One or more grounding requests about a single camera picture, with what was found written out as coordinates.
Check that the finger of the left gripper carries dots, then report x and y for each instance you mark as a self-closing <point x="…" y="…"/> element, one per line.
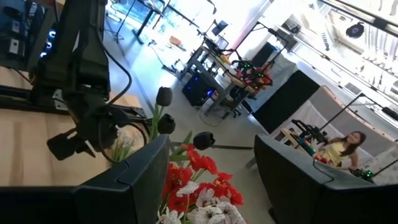
<point x="62" y="146"/>

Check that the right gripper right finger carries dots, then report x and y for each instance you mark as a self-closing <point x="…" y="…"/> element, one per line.
<point x="311" y="199"/>

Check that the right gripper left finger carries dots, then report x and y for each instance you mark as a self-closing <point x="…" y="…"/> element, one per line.
<point x="124" y="202"/>

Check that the red artificial flower bunch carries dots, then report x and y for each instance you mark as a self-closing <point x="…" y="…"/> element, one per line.
<point x="175" y="183"/>
<point x="205" y="163"/>

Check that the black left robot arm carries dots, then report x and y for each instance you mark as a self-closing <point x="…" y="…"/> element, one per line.
<point x="77" y="46"/>

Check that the black partition panel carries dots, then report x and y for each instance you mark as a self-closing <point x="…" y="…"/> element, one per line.
<point x="286" y="99"/>

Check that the black computer tower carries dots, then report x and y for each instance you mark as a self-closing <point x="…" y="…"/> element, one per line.
<point x="197" y="90"/>
<point x="18" y="31"/>

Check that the wooden background table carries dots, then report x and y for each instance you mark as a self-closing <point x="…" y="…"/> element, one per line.
<point x="224" y="71"/>

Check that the background computer monitor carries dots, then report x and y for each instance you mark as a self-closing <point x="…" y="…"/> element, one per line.
<point x="219" y="27"/>

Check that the black ceiling spotlight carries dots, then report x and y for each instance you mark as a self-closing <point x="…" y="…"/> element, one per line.
<point x="354" y="30"/>

